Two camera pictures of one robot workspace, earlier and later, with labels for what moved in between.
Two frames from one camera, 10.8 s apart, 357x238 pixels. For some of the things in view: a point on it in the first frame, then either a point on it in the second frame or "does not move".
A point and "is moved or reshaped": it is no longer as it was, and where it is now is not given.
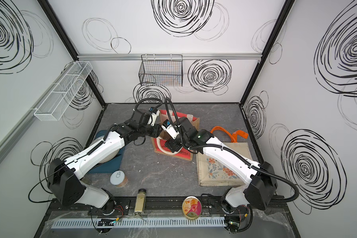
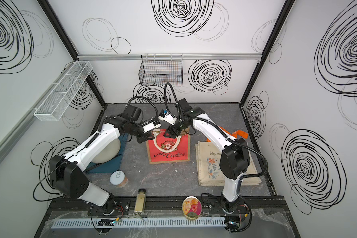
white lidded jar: x=118 y=178 does not move
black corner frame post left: x=66 y=41 does not move
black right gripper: x=172 y=145 → x=172 y=130
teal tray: x=112 y=165 does not move
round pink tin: x=192 y=207 does not move
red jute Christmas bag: x=170 y=121 is moved or reshaped
